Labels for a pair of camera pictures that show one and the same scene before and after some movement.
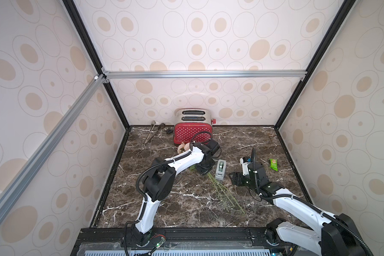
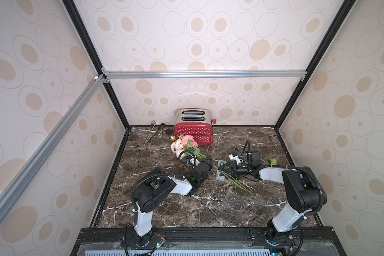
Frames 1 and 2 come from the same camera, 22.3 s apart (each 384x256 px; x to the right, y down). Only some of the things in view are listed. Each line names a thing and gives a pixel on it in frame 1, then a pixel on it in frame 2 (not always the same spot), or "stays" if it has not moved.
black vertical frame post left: [89, 45] stays
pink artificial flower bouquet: [227, 196] → [184, 145]
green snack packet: [273, 164] stays
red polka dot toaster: [192, 125] stays
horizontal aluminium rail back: [106, 76] stays
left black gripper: [204, 172] → [209, 166]
